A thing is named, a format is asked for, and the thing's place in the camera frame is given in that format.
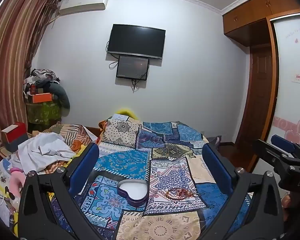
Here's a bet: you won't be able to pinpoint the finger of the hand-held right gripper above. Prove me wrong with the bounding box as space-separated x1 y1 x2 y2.
270 134 300 159
252 139 298 178

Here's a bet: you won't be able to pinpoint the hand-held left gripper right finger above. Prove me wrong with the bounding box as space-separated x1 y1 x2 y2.
197 142 285 240

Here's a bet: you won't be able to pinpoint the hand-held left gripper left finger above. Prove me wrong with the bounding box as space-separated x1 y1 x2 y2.
19 142 108 240

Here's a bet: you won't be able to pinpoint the heart-shaped tin box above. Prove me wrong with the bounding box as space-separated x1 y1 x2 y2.
117 179 148 207

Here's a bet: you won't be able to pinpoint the brown beaded bracelet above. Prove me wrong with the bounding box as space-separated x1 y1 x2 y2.
165 190 188 201

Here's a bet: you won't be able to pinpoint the person's right hand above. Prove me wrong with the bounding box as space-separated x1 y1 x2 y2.
281 194 294 208

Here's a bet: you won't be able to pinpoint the dark purple pillow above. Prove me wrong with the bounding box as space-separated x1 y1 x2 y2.
207 135 222 146

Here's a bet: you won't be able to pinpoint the striped orange quilt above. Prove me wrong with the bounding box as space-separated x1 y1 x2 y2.
48 122 98 155

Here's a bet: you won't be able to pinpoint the white cloth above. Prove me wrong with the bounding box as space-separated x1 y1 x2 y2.
18 132 77 173

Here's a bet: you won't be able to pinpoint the brown wooden door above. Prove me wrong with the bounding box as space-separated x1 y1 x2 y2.
236 44 278 178

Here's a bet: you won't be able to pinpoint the patchwork printed blanket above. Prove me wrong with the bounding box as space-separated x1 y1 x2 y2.
49 116 253 240

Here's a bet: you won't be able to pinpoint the white heart-print sliding door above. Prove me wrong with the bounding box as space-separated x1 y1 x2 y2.
267 12 300 154

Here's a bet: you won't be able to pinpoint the pink plush toy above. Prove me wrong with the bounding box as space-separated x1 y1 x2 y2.
5 168 27 202

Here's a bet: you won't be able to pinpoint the yellow pillow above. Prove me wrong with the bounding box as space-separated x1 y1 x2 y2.
116 108 138 120

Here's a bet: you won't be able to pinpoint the red box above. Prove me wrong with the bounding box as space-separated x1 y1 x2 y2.
1 122 29 153

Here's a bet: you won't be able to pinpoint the printed booklets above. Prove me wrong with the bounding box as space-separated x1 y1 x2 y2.
0 158 23 228

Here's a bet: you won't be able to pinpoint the orange box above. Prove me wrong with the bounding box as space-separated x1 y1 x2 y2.
31 93 52 104

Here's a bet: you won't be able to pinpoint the pile of clothes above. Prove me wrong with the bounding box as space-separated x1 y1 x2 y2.
24 68 62 92

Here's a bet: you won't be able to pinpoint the small black monitor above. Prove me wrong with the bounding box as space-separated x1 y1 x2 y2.
116 56 150 81

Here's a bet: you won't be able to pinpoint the striped brown curtain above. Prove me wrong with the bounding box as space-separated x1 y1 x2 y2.
0 0 62 172

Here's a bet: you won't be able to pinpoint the wooden wardrobe cabinets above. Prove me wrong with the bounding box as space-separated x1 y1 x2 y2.
222 0 300 47

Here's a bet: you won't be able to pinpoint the white air conditioner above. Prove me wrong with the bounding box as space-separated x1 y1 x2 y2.
59 0 110 15

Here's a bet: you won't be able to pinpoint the black wall television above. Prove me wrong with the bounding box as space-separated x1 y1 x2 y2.
107 24 166 60

